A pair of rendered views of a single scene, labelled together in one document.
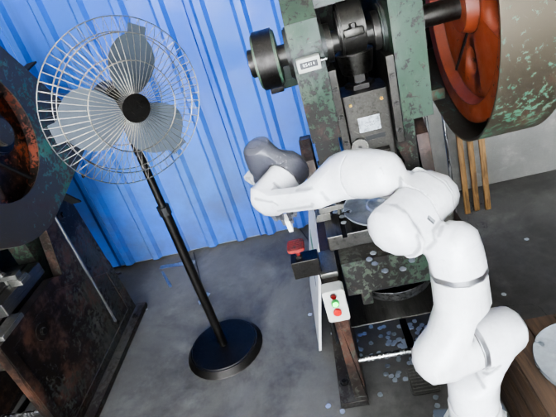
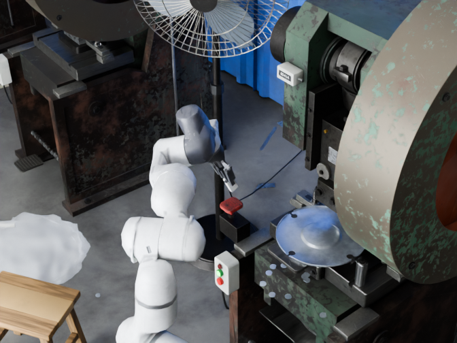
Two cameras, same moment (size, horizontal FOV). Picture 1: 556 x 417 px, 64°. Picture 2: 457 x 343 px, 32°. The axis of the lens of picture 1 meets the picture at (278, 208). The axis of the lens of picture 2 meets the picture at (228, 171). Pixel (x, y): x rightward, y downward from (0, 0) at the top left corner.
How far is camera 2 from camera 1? 1.73 m
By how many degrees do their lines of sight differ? 37
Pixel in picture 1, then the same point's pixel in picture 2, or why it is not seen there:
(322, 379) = not seen: hidden behind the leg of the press
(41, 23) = not seen: outside the picture
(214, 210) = not seen: hidden behind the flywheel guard
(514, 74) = (346, 217)
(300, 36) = (294, 47)
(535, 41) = (357, 206)
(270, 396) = (194, 306)
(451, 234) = (145, 266)
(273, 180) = (169, 146)
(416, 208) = (144, 235)
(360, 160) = (160, 182)
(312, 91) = (292, 96)
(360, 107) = (333, 139)
